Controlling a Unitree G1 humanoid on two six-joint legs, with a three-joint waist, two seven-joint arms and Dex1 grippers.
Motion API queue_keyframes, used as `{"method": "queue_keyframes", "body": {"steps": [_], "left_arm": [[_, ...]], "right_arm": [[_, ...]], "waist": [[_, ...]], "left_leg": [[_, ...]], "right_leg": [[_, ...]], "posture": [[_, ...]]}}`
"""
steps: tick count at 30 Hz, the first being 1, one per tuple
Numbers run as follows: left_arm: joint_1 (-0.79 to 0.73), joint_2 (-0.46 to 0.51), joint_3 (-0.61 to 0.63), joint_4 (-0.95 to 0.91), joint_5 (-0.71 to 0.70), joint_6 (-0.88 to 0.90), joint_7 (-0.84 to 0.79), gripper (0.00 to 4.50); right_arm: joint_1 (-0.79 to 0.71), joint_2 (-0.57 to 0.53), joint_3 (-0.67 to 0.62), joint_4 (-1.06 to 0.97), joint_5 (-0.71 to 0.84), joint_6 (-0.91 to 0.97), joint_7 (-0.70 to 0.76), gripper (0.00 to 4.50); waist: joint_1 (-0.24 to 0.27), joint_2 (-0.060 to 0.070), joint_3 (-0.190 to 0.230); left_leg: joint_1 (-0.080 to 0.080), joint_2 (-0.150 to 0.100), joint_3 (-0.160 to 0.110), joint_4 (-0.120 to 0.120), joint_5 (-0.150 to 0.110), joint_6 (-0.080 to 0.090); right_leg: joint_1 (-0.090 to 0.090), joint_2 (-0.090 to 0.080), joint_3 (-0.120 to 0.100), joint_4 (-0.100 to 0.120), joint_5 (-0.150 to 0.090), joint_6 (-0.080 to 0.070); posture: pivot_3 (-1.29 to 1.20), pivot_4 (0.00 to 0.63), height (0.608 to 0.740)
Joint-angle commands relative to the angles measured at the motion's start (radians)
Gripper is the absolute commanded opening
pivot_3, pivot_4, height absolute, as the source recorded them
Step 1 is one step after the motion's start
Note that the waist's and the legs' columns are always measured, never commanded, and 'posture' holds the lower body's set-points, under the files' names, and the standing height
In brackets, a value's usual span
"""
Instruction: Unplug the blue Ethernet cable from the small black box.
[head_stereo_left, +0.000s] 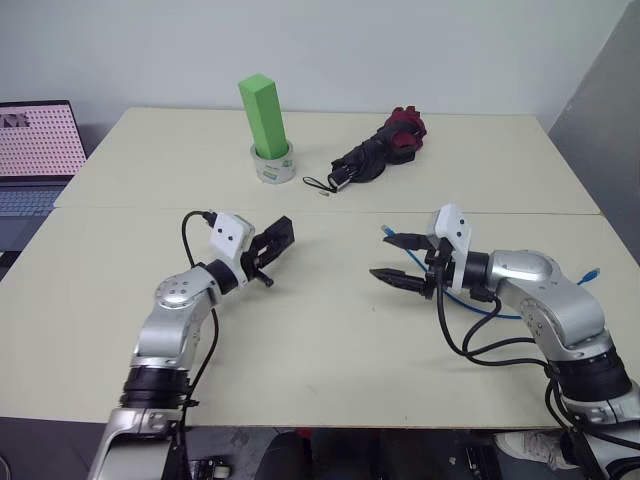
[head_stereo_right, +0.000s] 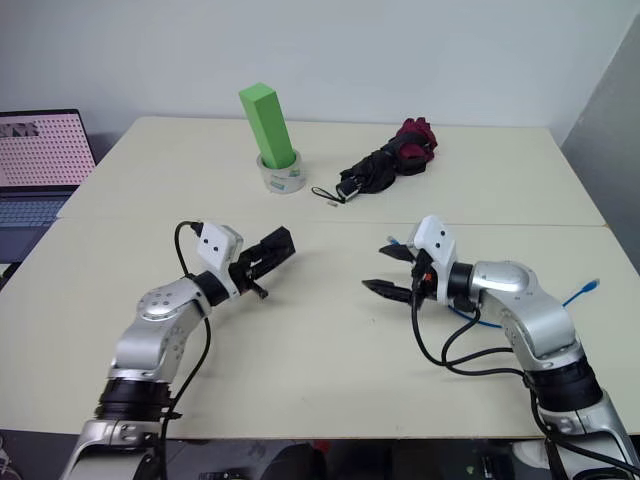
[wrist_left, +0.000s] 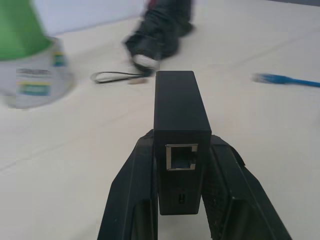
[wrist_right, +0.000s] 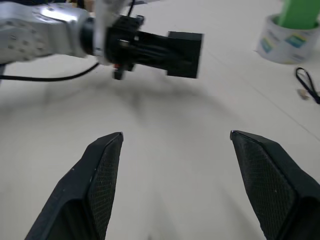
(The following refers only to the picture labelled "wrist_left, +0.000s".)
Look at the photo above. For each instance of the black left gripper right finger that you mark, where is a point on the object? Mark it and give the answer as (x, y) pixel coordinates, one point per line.
(232, 195)

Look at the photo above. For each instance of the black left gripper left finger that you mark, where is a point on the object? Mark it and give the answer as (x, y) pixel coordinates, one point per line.
(135, 190)

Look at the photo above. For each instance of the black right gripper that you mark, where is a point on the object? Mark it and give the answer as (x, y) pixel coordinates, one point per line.
(160, 32)

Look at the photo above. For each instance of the small black box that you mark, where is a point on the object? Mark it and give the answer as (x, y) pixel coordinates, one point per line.
(178, 107)

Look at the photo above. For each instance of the green and silver labelled container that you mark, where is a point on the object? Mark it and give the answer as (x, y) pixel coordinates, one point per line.
(30, 50)

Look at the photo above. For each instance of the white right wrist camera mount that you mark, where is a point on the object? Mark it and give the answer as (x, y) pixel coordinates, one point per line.
(146, 61)

